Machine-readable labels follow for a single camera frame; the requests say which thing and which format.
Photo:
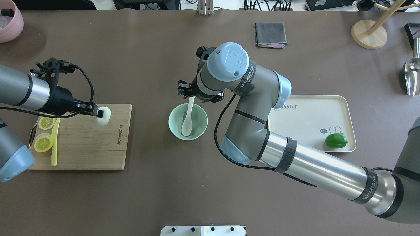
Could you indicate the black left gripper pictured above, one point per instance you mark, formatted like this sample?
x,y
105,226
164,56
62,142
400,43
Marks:
x,y
62,99

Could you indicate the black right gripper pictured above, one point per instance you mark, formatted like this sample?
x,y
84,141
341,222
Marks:
x,y
183,89

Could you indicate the white steamed bun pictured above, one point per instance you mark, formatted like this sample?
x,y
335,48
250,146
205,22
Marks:
x,y
103,116

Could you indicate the white ceramic soup spoon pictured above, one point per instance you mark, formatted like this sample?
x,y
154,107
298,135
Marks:
x,y
187,122

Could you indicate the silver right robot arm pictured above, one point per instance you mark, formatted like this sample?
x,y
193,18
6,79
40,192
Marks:
x,y
393,196

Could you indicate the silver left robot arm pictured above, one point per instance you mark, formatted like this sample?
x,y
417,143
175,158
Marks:
x,y
38,93

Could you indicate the pink ribbed bowl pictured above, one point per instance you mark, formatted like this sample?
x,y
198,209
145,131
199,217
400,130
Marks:
x,y
11,27

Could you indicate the wooden cutting board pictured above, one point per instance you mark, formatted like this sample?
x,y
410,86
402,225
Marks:
x,y
84,145

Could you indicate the lower lemon slice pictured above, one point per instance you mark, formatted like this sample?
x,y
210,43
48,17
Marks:
x,y
46,123

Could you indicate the upper lemon slice stack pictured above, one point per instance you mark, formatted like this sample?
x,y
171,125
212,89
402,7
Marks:
x,y
43,142

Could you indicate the yellow plastic knife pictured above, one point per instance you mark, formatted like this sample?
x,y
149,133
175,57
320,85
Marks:
x,y
54,134

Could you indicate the grey folded cloth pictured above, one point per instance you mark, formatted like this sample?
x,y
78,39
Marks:
x,y
270,34

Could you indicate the beige rabbit serving tray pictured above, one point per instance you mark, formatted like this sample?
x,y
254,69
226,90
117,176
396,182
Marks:
x,y
311,118

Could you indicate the green bell pepper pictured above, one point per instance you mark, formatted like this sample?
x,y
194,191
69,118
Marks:
x,y
336,141

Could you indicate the wooden mug tree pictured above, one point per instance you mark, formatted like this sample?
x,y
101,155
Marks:
x,y
370,34

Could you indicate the metal scoop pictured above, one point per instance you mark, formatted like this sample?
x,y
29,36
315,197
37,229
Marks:
x,y
412,71

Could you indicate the wine glass rack tray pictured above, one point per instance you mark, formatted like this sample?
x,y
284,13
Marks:
x,y
410,33

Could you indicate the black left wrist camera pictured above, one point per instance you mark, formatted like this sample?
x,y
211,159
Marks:
x,y
50,70

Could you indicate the aluminium frame post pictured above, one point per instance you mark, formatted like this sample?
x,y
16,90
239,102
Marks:
x,y
205,7

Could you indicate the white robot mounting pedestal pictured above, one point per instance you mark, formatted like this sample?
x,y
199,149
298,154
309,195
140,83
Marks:
x,y
211,230

